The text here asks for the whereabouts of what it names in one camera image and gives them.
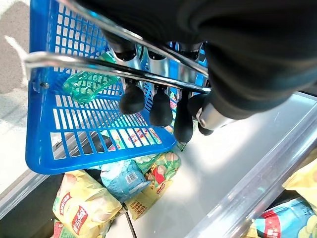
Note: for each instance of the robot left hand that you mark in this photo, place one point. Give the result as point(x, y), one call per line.
point(247, 49)

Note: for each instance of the blue plastic shopping basket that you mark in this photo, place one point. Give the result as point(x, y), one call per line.
point(44, 148)

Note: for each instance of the green potato chips bag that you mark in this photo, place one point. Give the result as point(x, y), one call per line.
point(164, 162)

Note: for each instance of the green snack bag red print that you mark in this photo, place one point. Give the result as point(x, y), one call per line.
point(135, 136)

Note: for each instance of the plain yellow snack bag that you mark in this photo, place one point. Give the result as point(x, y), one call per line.
point(303, 182)

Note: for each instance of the clear green snack bag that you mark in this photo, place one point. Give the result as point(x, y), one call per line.
point(86, 85)

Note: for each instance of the blue and red chips bag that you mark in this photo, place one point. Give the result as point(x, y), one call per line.
point(287, 220)

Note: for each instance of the light blue chips bag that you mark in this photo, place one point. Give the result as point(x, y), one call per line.
point(123, 181)

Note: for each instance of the yellow cartoon snack bag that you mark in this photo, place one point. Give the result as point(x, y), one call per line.
point(146, 200)

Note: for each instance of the yellow potato chips bag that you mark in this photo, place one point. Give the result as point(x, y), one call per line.
point(84, 203)

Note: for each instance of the red and green snack bag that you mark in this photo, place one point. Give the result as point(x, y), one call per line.
point(58, 229)

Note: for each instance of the grey metal shelf edge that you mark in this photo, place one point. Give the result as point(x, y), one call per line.
point(19, 189)

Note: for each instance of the clear plastic shelf rail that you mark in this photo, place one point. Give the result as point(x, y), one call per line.
point(260, 178)

